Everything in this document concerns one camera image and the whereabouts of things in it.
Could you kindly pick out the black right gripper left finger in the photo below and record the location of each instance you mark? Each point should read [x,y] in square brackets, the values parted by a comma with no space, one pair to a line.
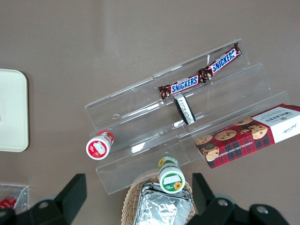
[70,199]

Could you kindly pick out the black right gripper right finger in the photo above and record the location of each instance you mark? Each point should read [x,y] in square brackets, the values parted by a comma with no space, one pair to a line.
[206,201]

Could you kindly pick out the tan oval wicker basket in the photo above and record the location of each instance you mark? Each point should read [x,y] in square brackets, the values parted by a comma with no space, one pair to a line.
[130,204]

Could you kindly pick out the cream plastic tray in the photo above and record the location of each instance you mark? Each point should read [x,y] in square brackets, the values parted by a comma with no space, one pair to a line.
[14,110]

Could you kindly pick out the green lidded sunflower bottle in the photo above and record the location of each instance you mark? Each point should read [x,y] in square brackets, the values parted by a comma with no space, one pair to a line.
[171,180]

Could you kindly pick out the silver foil container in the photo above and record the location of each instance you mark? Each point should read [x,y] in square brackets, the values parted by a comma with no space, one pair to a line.
[159,208]

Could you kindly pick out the clear plastic box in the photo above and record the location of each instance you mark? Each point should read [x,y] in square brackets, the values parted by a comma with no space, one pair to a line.
[22,194]

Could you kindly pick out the red lidded small bottle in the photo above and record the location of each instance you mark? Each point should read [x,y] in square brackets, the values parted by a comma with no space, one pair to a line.
[98,147]

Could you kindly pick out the red and white packet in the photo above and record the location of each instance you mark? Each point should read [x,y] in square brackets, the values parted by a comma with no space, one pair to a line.
[8,202]

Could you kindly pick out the Walkers red tartan cookie box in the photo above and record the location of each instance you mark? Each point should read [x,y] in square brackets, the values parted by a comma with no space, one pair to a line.
[248,138]

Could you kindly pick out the black and white small packet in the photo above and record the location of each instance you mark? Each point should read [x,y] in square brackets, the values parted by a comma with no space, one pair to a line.
[185,109]

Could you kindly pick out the clear acrylic stepped display stand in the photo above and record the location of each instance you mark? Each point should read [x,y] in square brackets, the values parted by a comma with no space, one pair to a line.
[145,122]

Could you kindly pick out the Snickers chocolate bar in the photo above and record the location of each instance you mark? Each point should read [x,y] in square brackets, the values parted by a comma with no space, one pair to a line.
[184,85]
[222,62]

